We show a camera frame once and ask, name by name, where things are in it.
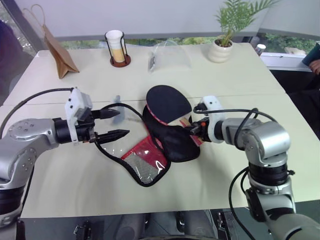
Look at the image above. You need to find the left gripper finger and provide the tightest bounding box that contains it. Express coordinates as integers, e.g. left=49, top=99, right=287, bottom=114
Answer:
left=95, top=129, right=131, bottom=145
left=93, top=107, right=121, bottom=121

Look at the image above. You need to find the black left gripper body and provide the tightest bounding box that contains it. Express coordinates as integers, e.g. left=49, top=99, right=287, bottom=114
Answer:
left=75, top=109, right=101, bottom=145

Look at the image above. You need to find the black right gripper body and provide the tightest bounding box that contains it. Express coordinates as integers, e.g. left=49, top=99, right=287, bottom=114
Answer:
left=192, top=116, right=213, bottom=144

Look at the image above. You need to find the black red table tennis paddle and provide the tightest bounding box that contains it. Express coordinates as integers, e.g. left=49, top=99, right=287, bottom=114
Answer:
left=145, top=85, right=204, bottom=147

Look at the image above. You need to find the black red clear paddle case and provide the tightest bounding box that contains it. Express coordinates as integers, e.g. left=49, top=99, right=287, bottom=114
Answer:
left=95, top=94, right=201, bottom=188

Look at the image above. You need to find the white cup in black stand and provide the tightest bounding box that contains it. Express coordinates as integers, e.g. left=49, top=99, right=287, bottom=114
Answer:
left=104, top=29, right=132, bottom=69

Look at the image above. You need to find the brown paper bag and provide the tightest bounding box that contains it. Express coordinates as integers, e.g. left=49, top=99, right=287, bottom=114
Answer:
left=21, top=3, right=81, bottom=81

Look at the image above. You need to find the clear plastic zip cover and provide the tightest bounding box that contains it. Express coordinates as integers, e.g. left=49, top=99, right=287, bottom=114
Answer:
left=146, top=39, right=193, bottom=75

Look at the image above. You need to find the green plant in white pot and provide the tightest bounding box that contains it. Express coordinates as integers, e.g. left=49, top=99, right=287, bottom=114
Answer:
left=206, top=0, right=281, bottom=64

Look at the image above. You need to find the small white paper cup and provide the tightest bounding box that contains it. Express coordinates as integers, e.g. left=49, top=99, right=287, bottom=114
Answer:
left=255, top=43, right=267, bottom=57

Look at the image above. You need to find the person in dark purple top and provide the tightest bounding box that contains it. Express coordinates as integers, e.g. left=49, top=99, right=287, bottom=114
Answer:
left=0, top=19, right=26, bottom=107

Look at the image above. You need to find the person in dark trousers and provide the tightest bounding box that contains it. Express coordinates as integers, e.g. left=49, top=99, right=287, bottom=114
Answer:
left=286, top=59, right=320, bottom=142

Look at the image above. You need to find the white window ledge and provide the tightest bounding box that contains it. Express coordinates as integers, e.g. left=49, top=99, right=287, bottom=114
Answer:
left=259, top=51, right=315, bottom=74

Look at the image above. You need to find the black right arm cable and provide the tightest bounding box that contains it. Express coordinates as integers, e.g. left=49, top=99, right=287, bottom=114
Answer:
left=192, top=102, right=280, bottom=210

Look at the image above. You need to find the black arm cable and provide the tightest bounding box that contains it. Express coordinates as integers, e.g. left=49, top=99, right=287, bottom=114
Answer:
left=0, top=86, right=76, bottom=139
left=192, top=102, right=280, bottom=210

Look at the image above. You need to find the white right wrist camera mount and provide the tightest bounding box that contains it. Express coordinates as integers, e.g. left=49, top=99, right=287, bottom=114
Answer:
left=198, top=95, right=226, bottom=145

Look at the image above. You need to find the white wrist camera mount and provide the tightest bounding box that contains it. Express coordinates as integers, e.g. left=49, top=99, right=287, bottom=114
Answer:
left=64, top=86, right=94, bottom=146
left=198, top=95, right=226, bottom=145

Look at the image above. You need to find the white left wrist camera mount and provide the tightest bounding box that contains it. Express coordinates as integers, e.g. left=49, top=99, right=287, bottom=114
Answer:
left=64, top=86, right=94, bottom=146

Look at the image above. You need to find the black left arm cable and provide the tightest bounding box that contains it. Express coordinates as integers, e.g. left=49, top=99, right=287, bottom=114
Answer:
left=0, top=86, right=76, bottom=139

